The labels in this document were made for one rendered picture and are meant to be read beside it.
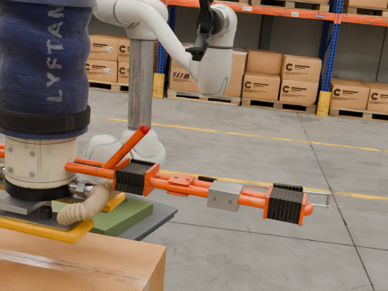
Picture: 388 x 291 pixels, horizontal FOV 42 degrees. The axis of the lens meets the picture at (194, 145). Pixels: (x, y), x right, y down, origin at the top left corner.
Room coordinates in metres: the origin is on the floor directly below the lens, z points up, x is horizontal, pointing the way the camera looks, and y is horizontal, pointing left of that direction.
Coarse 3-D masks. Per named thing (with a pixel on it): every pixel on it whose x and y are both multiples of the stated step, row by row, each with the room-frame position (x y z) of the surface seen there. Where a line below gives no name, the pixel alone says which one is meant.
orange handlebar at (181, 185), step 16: (0, 144) 1.23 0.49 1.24; (80, 160) 1.17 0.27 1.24; (96, 176) 1.12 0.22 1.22; (112, 176) 1.10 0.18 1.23; (160, 176) 1.12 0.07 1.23; (176, 176) 1.10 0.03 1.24; (192, 176) 1.12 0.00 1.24; (176, 192) 1.07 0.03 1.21; (192, 192) 1.06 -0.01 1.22; (256, 192) 1.07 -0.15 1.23
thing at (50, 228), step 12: (0, 216) 1.06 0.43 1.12; (12, 216) 1.06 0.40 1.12; (24, 216) 1.07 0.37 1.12; (36, 216) 1.07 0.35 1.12; (48, 216) 1.06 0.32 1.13; (12, 228) 1.04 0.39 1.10; (24, 228) 1.03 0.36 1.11; (36, 228) 1.03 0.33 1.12; (48, 228) 1.03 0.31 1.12; (60, 228) 1.03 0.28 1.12; (72, 228) 1.04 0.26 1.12; (84, 228) 1.05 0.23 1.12; (60, 240) 1.01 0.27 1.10; (72, 240) 1.00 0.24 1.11
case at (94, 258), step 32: (0, 256) 1.18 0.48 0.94; (32, 256) 1.20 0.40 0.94; (64, 256) 1.22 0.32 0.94; (96, 256) 1.23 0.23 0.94; (128, 256) 1.25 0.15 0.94; (160, 256) 1.27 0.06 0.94; (0, 288) 1.04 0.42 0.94; (32, 288) 1.06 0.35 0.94; (64, 288) 1.07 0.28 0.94; (96, 288) 1.08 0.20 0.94; (128, 288) 1.09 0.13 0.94; (160, 288) 1.29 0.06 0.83
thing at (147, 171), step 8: (128, 160) 1.16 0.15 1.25; (136, 160) 1.17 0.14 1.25; (120, 168) 1.11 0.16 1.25; (128, 168) 1.12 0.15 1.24; (136, 168) 1.13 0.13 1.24; (144, 168) 1.14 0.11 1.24; (152, 168) 1.11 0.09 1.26; (120, 176) 1.08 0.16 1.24; (128, 176) 1.08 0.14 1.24; (136, 176) 1.07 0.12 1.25; (144, 176) 1.08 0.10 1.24; (152, 176) 1.11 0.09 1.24; (120, 184) 1.08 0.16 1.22; (128, 184) 1.08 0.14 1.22; (136, 184) 1.08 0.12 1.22; (144, 184) 1.07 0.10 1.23; (128, 192) 1.07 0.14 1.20; (136, 192) 1.07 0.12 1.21; (144, 192) 1.07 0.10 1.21
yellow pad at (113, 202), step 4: (0, 188) 1.26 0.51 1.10; (4, 188) 1.26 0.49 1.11; (116, 196) 1.25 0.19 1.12; (120, 196) 1.25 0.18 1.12; (124, 196) 1.27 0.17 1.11; (56, 200) 1.22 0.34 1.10; (60, 200) 1.22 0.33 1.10; (112, 200) 1.22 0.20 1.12; (116, 200) 1.23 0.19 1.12; (120, 200) 1.25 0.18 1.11; (108, 204) 1.19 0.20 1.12; (112, 204) 1.20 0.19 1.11; (116, 204) 1.22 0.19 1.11; (104, 208) 1.19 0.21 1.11; (108, 208) 1.19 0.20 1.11; (112, 208) 1.20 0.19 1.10
